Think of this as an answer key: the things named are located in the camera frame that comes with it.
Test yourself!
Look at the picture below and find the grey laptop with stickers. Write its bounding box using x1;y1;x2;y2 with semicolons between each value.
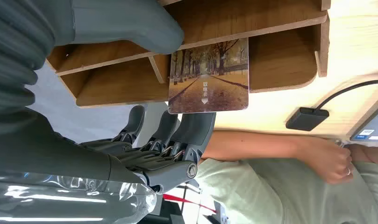
349;99;378;145

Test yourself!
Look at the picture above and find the wooden desk card holder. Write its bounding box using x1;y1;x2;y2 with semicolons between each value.
46;0;332;109

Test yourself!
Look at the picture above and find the person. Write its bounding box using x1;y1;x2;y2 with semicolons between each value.
194;130;378;224

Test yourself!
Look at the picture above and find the red barrier strap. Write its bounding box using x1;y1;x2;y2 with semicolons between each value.
162;194;218;215

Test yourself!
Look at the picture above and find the black rectangular adapter box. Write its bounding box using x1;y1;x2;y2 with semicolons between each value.
285;106;330;132

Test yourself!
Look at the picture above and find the black adapter cable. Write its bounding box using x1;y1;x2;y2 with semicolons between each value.
315;77;378;111

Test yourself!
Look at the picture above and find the clear plastic bottle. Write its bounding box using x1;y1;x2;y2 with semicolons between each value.
0;169;158;224

